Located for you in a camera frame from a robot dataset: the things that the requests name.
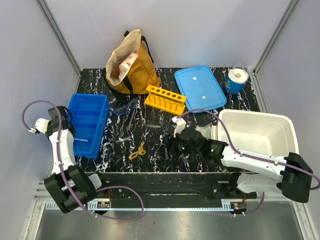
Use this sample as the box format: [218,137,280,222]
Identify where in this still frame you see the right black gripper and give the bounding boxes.
[155,129,201,161]

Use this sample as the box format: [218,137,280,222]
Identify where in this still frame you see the yellow test tube rack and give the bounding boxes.
[144,84,187,116]

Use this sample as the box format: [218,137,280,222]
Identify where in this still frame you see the blue safety glasses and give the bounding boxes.
[114,99,138,116]

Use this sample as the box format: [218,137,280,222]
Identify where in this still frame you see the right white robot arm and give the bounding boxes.
[163,127,313,203]

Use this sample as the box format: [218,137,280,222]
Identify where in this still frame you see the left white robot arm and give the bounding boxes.
[35,106,109,214]

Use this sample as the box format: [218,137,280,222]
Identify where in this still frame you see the crumpled plastic packet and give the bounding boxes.
[195,123,216,139]

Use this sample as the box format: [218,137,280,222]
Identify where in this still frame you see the blue compartment bin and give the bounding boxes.
[68,93,110,159]

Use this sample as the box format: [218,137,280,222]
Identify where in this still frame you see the yellow rubber band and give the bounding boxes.
[128,141,146,160]

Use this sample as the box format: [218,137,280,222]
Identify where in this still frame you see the light blue tray lid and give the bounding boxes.
[174,65,227,113]

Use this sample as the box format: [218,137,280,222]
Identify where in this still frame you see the white plastic tub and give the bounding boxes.
[218,109,300,156]

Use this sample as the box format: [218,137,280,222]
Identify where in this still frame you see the toilet paper roll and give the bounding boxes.
[224,68,249,94]

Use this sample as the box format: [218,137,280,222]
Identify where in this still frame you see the white package in bag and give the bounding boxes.
[118,51,139,78]

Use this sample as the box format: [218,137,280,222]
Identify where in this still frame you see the brown paper tote bag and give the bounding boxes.
[104,28,161,95]

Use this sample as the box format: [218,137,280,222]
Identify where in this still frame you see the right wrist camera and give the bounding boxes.
[171,116,186,138]

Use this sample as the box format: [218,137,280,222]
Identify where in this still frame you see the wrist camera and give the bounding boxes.
[28,118,50,134]
[171,116,186,138]

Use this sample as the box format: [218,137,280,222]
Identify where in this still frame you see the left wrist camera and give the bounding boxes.
[28,118,50,134]

